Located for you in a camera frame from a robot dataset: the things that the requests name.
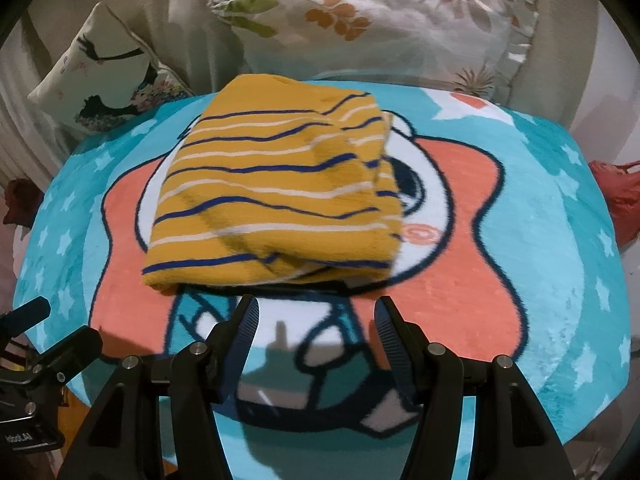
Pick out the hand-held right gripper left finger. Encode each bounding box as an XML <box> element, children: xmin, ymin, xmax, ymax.
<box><xmin>57</xmin><ymin>295</ymin><xmax>261</xmax><ymax>480</ymax></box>

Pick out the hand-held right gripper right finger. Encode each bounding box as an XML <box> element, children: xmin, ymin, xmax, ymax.
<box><xmin>374</xmin><ymin>296</ymin><xmax>571</xmax><ymax>480</ymax></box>

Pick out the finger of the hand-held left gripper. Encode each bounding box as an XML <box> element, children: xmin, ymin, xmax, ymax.
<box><xmin>0</xmin><ymin>296</ymin><xmax>52</xmax><ymax>342</ymax></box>
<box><xmin>27</xmin><ymin>327</ymin><xmax>104</xmax><ymax>386</ymax></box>

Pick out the yellow striped sweater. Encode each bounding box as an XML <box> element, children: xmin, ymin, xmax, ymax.
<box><xmin>141</xmin><ymin>74</ymin><xmax>405</xmax><ymax>295</ymax></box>

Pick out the dark red cloth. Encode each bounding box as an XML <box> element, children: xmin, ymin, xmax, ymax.
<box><xmin>2</xmin><ymin>178</ymin><xmax>45</xmax><ymax>227</ymax></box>

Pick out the teal printed blanket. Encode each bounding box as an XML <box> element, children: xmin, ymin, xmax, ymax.
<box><xmin>14</xmin><ymin>79</ymin><xmax>632</xmax><ymax>480</ymax></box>

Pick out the small floral cushion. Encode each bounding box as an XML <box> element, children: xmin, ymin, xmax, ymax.
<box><xmin>27</xmin><ymin>2</ymin><xmax>196</xmax><ymax>136</ymax></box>

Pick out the red plastic bag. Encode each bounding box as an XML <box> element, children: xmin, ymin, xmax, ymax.
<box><xmin>587</xmin><ymin>160</ymin><xmax>640</xmax><ymax>247</ymax></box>

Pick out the white leaf print pillow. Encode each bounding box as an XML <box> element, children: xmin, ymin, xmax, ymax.
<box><xmin>207</xmin><ymin>0</ymin><xmax>541</xmax><ymax>103</ymax></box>

